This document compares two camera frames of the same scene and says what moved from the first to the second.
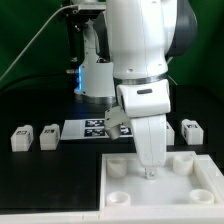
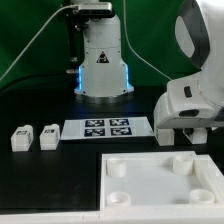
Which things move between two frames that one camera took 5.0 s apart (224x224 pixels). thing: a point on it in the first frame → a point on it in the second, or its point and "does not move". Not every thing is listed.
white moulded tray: (187, 182) does not move
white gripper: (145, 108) → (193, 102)
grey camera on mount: (92, 8) does not move
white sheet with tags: (91, 129) does not move
